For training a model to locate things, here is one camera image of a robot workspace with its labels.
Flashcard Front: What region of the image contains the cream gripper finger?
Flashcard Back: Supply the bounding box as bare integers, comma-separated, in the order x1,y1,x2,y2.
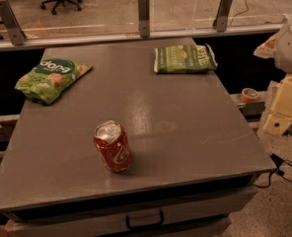
254,34,277,59
263,75,292,135

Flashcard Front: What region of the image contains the green jalapeno chip bag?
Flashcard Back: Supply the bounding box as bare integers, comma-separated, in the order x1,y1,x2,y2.
154,44,218,74

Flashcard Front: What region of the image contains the dented red coke can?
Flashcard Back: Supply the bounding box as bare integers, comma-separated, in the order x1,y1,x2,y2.
94,120,131,173

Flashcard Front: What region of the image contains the light green Dang snack bag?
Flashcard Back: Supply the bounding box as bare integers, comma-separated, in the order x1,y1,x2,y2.
15,58,93,105

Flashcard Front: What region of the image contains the orange tape roll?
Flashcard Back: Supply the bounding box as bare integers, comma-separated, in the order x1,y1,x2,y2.
241,88,259,104

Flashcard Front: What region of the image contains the grey drawer front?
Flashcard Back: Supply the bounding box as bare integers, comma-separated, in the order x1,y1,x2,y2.
5,186,256,237

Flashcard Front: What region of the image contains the right metal glass bracket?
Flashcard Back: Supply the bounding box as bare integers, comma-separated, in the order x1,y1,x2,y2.
213,0,233,33

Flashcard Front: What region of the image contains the metal glass bracket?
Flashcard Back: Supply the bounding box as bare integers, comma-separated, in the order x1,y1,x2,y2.
138,0,150,38
213,0,233,33
0,0,26,45

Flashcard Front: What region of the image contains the black floor cable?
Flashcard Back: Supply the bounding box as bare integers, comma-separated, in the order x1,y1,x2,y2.
253,153,292,190

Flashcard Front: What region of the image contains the middle metal glass bracket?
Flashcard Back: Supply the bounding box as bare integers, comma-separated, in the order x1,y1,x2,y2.
138,0,150,38

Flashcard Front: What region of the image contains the black drawer handle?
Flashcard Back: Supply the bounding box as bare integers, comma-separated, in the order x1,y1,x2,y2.
125,210,165,231

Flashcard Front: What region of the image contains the left metal glass bracket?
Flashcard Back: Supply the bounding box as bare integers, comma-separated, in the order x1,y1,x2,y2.
0,0,26,45

